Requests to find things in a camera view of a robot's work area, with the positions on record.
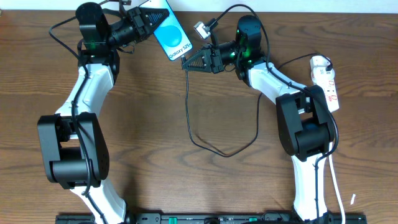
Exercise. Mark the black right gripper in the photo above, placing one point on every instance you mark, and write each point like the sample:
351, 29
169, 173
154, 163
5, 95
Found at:
213, 58

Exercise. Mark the small white paper scrap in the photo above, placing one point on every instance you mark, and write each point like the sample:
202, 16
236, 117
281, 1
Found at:
352, 199

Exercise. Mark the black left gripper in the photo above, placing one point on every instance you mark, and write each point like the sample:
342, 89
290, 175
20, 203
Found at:
135, 23

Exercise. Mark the blue Samsung Galaxy smartphone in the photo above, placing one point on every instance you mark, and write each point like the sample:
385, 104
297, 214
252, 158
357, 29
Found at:
170, 34

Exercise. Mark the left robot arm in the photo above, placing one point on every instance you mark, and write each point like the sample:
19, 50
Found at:
73, 148

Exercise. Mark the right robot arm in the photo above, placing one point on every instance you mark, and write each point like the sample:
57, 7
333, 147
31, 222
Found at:
307, 129

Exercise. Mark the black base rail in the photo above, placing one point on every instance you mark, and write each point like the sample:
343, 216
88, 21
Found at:
270, 217

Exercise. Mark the white USB charger plug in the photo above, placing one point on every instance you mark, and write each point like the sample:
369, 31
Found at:
320, 61

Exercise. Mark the white power strip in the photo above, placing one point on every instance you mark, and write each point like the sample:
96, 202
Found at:
325, 79

